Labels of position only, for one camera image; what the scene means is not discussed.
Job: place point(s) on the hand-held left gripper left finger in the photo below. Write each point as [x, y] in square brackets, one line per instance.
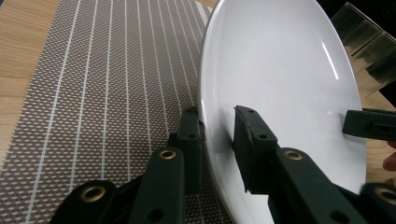
[190, 149]

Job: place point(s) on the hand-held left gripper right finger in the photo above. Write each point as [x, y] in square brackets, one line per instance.
[258, 155]

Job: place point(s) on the clear drinking glass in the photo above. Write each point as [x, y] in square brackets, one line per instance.
[351, 28]
[379, 71]

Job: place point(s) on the white round plate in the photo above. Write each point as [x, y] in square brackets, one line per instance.
[280, 62]

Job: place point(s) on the grey striped placemat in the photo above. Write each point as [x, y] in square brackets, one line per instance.
[93, 93]

